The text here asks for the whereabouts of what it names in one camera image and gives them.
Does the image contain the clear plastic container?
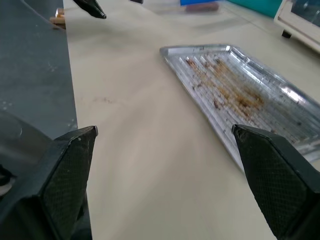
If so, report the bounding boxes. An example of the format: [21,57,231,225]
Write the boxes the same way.
[152,0,226,16]

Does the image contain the white countertop oven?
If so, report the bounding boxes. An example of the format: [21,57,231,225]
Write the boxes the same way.
[273,0,320,55]

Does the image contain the silver foil baking tray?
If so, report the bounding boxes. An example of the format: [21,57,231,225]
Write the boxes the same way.
[159,44,320,173]

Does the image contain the light wooden object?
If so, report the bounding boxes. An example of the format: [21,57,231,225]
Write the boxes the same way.
[49,7,66,30]

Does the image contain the teal object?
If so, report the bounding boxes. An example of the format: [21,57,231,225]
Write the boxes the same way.
[226,0,285,19]

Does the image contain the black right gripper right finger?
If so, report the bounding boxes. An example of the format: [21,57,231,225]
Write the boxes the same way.
[231,123,320,240]

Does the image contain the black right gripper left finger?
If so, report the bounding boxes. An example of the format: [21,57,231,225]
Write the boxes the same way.
[0,125,99,240]

